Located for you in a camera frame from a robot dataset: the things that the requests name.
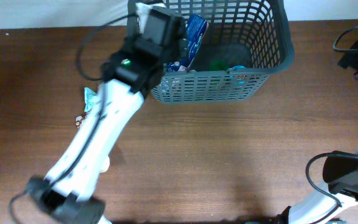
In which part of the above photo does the brown cream snack bag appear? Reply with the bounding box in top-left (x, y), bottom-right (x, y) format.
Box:
top-left (75, 113), bottom-right (110, 173)

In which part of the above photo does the blue lidded round tin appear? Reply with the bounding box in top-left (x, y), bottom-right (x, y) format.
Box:
top-left (228, 65), bottom-right (246, 85)

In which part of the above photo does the mint green wipes packet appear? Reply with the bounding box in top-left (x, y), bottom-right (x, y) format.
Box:
top-left (84, 87), bottom-right (98, 113)

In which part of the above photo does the colourful Kleenex tissue pack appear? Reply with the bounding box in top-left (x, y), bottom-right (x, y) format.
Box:
top-left (162, 14), bottom-right (209, 94)

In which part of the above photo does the grey plastic lattice basket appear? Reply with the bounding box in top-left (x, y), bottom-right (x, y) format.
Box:
top-left (127, 0), bottom-right (295, 104)

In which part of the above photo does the green capped jar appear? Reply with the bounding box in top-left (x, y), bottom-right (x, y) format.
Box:
top-left (209, 60), bottom-right (229, 71)

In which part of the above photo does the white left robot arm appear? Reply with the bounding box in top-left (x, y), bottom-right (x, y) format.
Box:
top-left (26, 6), bottom-right (188, 223)

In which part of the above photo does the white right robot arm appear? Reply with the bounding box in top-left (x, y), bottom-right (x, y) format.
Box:
top-left (273, 150), bottom-right (358, 223)

